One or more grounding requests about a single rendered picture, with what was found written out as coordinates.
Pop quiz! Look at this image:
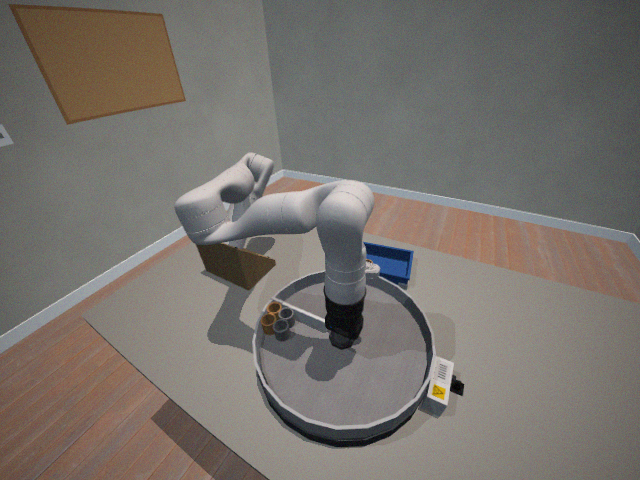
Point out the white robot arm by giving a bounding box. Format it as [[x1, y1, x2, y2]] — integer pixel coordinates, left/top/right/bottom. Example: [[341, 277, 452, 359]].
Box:
[[174, 153, 374, 283]]

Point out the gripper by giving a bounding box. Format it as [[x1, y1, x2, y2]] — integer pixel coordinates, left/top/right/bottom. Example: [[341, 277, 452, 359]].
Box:
[[324, 261, 380, 341]]

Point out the blue crate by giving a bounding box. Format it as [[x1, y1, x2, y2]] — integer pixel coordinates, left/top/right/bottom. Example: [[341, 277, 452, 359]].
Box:
[[363, 242, 414, 290]]

